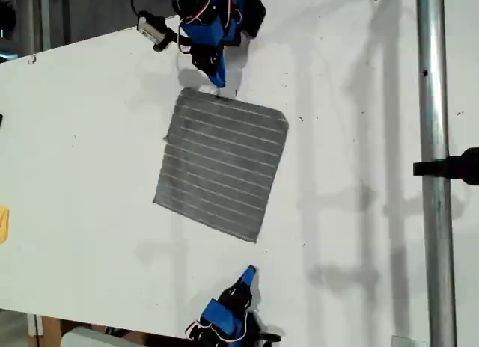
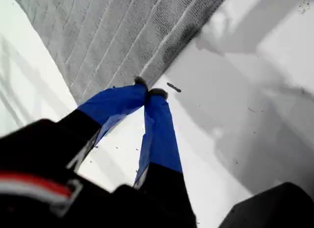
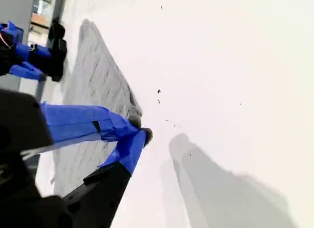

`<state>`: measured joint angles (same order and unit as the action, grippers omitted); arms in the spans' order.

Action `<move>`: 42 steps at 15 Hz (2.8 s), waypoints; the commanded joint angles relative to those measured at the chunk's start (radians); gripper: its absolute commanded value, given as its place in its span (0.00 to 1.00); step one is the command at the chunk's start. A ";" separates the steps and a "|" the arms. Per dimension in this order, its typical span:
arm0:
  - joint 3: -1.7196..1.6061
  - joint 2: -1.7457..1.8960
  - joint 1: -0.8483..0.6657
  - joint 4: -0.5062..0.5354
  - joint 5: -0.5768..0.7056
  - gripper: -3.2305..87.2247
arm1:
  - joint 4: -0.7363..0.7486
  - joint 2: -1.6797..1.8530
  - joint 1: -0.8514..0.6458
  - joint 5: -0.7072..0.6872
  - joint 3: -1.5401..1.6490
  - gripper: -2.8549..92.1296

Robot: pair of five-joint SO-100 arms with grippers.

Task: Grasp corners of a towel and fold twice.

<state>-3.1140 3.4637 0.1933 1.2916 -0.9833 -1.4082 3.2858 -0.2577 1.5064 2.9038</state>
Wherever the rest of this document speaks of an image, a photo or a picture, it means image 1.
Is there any wooden table frame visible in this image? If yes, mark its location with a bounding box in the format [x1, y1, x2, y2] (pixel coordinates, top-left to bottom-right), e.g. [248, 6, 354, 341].
[41, 316, 158, 343]

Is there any yellow object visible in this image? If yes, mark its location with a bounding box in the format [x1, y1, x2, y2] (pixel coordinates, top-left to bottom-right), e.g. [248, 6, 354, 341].
[0, 206, 10, 245]

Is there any white box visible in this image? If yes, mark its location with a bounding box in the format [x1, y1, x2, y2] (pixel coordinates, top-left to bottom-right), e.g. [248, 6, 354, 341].
[61, 326, 150, 347]

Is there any black clamp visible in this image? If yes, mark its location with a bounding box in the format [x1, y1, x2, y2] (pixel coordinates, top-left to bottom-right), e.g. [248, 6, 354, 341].
[412, 147, 479, 186]

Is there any red white servo wire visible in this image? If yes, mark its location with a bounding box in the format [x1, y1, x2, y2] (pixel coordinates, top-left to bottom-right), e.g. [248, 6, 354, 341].
[177, 0, 215, 55]
[186, 305, 248, 341]

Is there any steel post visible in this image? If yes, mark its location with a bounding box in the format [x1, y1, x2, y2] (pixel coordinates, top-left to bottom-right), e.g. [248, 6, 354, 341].
[415, 0, 459, 347]

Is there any black round background object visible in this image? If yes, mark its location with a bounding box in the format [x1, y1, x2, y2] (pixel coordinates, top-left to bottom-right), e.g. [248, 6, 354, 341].
[0, 0, 19, 40]

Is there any grey striped towel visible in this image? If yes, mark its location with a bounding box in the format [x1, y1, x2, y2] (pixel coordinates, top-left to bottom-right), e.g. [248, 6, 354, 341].
[152, 85, 291, 245]

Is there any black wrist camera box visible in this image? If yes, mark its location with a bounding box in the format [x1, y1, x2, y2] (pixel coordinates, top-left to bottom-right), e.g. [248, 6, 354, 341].
[137, 10, 168, 42]

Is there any black camera cable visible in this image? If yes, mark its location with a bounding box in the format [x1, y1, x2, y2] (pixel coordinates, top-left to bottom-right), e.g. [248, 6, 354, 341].
[130, 0, 177, 17]

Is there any grey metal bar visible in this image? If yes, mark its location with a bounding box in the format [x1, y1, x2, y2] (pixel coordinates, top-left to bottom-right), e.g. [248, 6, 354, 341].
[40, 0, 52, 51]

